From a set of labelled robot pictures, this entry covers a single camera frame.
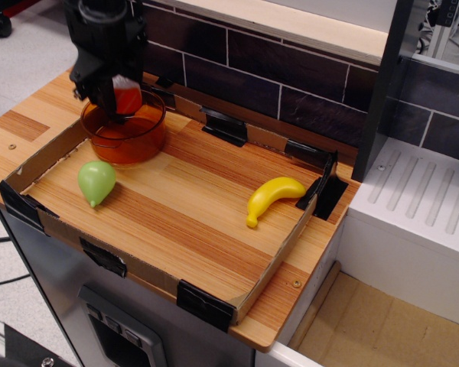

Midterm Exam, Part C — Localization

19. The cardboard fence with black tape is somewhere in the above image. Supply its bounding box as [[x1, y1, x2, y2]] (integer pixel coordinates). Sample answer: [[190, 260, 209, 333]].
[[0, 75, 358, 346]]

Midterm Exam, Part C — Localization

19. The yellow toy banana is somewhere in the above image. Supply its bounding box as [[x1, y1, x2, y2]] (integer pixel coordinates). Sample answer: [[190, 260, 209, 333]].
[[246, 177, 307, 229]]

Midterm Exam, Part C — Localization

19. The white toy sink drainboard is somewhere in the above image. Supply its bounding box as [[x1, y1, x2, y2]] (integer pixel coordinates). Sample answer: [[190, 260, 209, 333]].
[[347, 136, 459, 261]]

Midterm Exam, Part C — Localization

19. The green toy pear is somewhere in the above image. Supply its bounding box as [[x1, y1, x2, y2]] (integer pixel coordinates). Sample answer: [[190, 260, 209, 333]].
[[77, 161, 116, 208]]

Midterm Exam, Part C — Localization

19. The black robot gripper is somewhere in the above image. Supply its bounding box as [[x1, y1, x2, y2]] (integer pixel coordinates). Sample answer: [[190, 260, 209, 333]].
[[63, 1, 146, 119]]

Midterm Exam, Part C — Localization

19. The dark grey vertical post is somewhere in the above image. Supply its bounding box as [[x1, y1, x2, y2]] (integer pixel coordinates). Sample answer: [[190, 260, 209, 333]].
[[352, 1, 413, 182]]

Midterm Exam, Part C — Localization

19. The transparent orange plastic pot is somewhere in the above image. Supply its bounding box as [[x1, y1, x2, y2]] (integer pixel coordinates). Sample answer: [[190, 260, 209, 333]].
[[80, 91, 166, 166]]

